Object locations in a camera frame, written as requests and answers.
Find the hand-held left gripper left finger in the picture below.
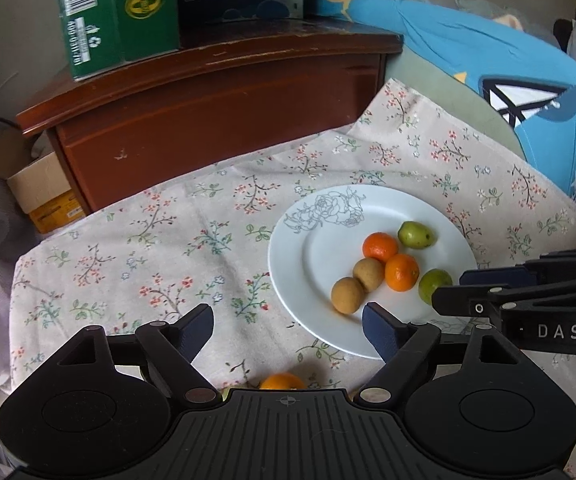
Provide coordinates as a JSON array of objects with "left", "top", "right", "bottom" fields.
[{"left": 43, "top": 303, "right": 221, "bottom": 408}]

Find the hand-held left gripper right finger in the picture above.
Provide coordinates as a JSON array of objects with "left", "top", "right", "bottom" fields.
[{"left": 353, "top": 302, "right": 536, "bottom": 408}]

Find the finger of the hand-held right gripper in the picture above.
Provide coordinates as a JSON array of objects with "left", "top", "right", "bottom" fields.
[
  {"left": 431, "top": 280, "right": 576, "bottom": 322},
  {"left": 459, "top": 244, "right": 576, "bottom": 291}
]

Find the green lime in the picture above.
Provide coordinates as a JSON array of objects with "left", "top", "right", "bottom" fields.
[{"left": 418, "top": 269, "right": 454, "bottom": 304}]

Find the brown kiwi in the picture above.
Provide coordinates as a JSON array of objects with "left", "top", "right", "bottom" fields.
[
  {"left": 352, "top": 258, "right": 386, "bottom": 293},
  {"left": 331, "top": 278, "right": 366, "bottom": 315}
]

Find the orange tangerine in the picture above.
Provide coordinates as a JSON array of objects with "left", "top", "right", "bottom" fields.
[
  {"left": 259, "top": 373, "right": 308, "bottom": 391},
  {"left": 384, "top": 253, "right": 420, "bottom": 292},
  {"left": 362, "top": 232, "right": 399, "bottom": 263}
]

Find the white plate with flower print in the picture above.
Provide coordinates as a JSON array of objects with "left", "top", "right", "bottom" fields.
[{"left": 268, "top": 185, "right": 479, "bottom": 361}]

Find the floral tablecloth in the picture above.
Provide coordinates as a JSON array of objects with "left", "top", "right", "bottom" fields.
[{"left": 8, "top": 77, "right": 576, "bottom": 480}]

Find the cardboard box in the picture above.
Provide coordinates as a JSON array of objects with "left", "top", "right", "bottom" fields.
[{"left": 5, "top": 152, "right": 89, "bottom": 235}]

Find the pale green sofa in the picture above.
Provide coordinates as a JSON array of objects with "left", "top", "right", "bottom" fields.
[{"left": 383, "top": 52, "right": 524, "bottom": 161}]

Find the brown wooden cabinet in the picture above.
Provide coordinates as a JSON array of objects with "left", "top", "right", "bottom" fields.
[{"left": 15, "top": 15, "right": 405, "bottom": 213}]

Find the blue printed cushion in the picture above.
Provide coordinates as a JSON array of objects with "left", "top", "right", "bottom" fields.
[{"left": 315, "top": 0, "right": 576, "bottom": 206}]

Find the green carton box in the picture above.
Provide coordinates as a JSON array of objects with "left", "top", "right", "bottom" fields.
[{"left": 53, "top": 0, "right": 181, "bottom": 82}]

